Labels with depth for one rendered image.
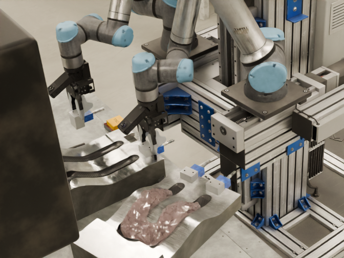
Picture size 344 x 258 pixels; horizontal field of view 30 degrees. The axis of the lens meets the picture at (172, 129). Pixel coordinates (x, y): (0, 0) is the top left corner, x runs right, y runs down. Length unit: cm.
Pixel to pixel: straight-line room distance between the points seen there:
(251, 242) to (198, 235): 17
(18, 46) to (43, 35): 483
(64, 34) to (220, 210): 78
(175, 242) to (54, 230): 134
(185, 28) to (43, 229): 157
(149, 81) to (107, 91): 232
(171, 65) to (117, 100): 224
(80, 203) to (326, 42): 112
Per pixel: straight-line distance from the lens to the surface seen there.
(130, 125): 209
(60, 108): 270
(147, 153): 218
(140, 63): 200
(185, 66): 200
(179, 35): 208
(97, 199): 211
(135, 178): 214
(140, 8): 252
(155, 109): 212
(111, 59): 474
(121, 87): 436
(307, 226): 290
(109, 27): 218
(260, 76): 195
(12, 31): 48
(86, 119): 236
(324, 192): 308
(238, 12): 189
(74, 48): 220
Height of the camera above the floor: 220
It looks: 34 degrees down
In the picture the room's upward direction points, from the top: 5 degrees counter-clockwise
